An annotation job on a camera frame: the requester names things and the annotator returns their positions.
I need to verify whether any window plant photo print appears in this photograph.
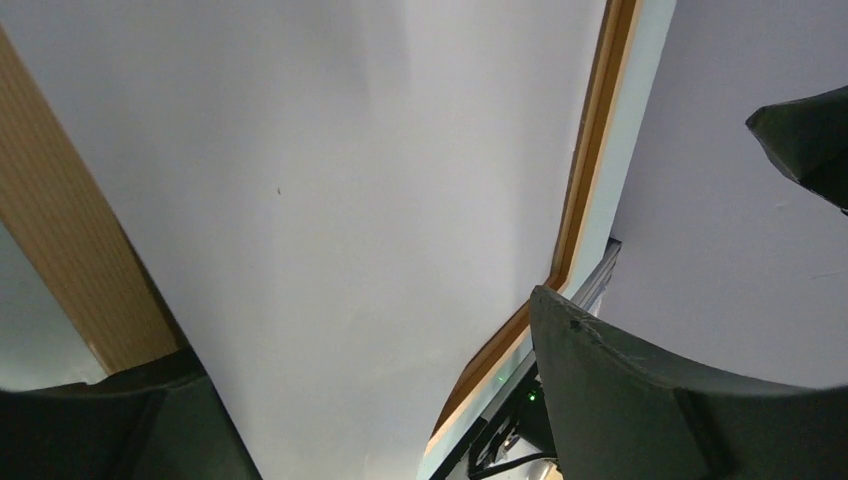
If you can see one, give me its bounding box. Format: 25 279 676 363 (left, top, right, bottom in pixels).
0 0 609 480

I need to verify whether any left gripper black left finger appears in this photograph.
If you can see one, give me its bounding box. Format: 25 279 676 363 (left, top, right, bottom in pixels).
1 349 261 479

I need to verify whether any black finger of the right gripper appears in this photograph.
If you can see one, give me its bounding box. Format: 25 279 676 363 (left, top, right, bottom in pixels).
745 86 847 213

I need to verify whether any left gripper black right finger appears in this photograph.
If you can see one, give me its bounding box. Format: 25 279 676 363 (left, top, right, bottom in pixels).
528 284 848 480

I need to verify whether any right aluminium corner profile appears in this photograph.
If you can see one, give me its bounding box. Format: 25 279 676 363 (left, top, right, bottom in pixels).
569 238 622 316

